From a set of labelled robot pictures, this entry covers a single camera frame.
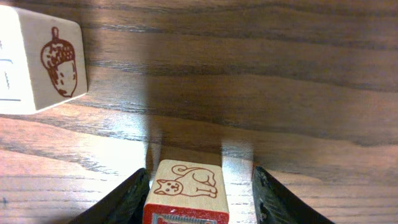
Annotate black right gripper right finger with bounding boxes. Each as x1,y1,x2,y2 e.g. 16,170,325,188
252,166,333,224

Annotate white hammer block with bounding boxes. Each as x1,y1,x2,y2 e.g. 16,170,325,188
1,5,88,114

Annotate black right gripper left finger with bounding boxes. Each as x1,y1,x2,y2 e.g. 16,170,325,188
69,168,150,224

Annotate red letter M block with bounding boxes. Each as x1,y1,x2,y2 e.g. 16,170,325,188
142,159,229,224

